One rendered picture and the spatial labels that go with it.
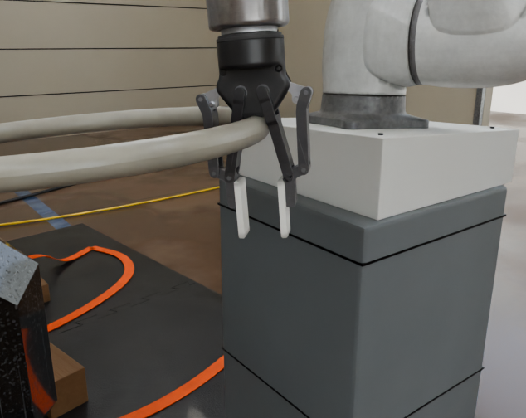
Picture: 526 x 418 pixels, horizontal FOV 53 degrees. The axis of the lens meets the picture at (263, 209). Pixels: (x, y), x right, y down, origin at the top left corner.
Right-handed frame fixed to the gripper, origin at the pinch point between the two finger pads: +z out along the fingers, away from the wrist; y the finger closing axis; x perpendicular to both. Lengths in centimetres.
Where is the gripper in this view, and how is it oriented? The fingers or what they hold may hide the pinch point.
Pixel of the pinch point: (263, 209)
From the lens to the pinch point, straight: 63.8
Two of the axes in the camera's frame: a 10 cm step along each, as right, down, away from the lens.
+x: -1.9, 2.7, -9.4
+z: 0.7, 9.6, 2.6
